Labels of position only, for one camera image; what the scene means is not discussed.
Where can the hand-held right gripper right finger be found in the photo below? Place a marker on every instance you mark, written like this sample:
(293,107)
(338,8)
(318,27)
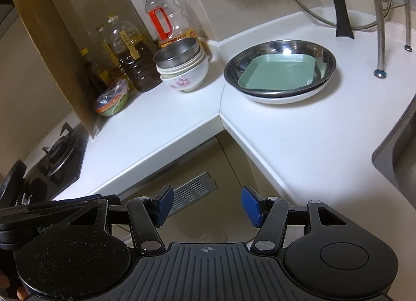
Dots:
(252,205)

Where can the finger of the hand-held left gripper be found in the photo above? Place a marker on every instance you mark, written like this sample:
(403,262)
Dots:
(112,199)

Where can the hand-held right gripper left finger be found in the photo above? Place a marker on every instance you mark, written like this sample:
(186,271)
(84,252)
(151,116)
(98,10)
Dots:
(162,205)

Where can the white round plate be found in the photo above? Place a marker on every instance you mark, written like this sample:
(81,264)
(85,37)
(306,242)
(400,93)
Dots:
(282,99)

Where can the white floral bowl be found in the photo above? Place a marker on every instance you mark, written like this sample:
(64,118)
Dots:
(185,82)

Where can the green square plate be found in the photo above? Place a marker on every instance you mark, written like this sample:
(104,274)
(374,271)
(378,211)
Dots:
(276,70)

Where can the round stainless steel plate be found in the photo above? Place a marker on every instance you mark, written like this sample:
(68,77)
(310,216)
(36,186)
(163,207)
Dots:
(234,67)

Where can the small stainless steel bowl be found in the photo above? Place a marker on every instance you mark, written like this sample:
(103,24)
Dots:
(178,52)

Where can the person's left hand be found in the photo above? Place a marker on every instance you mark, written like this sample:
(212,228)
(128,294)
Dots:
(21,293)

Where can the metal cabinet vent grille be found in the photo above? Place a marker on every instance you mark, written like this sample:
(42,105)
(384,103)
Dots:
(191,192)

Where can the black gas stove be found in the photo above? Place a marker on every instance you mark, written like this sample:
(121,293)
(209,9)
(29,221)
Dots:
(58,158)

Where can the small green bowl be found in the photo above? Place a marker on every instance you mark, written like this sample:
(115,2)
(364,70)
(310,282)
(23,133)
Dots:
(113,111)

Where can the clear plastic bag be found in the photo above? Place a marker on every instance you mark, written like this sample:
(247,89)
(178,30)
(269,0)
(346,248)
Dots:
(110,93)

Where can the slim yellow-capped bottle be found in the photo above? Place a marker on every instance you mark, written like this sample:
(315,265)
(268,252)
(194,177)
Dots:
(91,70)

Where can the large dark oil bottle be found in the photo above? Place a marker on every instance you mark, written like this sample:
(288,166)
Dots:
(136,60)

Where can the yellow-capped oil bottle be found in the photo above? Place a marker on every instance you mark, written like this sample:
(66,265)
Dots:
(102,44)

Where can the stainless steel sink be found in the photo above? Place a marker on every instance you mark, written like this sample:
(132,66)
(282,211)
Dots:
(399,151)

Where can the wooden board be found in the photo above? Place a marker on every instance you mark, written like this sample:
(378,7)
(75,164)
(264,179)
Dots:
(48,44)

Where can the metal rack legs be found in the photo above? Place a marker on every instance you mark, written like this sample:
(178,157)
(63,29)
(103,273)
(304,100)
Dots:
(378,28)

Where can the glass pot lid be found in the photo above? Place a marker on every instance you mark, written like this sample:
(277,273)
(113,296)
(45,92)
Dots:
(338,2)

